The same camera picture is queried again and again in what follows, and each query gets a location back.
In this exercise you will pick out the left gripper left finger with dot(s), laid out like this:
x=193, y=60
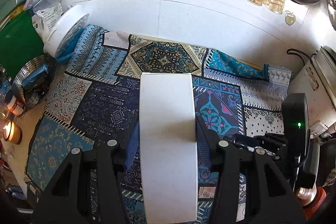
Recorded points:
x=132, y=147

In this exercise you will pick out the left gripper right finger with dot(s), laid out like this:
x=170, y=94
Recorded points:
x=208, y=150

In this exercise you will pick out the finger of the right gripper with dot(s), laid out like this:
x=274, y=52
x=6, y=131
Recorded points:
x=240, y=144

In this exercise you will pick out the plain white box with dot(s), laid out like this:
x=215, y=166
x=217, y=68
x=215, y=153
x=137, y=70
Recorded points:
x=168, y=147

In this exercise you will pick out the right hand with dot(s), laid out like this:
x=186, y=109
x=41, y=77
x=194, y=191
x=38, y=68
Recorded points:
x=311, y=200

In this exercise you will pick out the patterned blue tablecloth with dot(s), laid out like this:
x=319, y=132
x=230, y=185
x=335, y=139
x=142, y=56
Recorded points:
x=98, y=96

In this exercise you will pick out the steel strainer bowl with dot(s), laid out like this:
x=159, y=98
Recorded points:
x=33, y=81

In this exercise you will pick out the lit candle jar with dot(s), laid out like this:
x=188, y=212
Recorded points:
x=12, y=132

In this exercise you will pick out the white perforated round container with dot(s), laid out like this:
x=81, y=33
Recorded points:
x=65, y=29

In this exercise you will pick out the clear zip bag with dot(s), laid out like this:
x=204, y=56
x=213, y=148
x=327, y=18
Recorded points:
x=44, y=15

